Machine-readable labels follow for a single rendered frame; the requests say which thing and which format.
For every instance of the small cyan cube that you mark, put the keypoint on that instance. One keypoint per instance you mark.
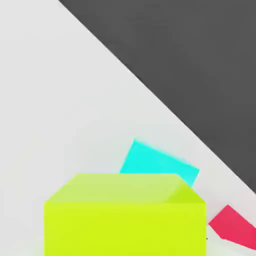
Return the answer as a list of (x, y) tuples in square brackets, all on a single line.
[(156, 162)]

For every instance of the small red cube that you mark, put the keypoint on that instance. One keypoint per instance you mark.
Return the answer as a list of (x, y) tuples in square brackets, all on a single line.
[(236, 228)]

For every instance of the small yellow-green cube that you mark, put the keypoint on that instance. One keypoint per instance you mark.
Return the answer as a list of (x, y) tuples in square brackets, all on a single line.
[(124, 224)]

